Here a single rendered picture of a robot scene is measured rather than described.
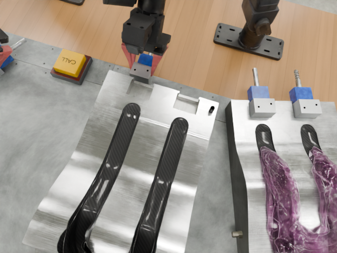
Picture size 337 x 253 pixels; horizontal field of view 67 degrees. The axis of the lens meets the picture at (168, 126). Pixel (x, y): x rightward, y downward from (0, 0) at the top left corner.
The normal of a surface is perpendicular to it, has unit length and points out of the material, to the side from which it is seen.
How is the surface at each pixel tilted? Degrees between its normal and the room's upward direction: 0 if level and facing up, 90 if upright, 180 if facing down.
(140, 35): 61
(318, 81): 0
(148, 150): 4
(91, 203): 26
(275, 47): 0
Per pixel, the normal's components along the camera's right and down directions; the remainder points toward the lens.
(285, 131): 0.06, -0.33
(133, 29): -0.23, 0.61
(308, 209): 0.06, -0.11
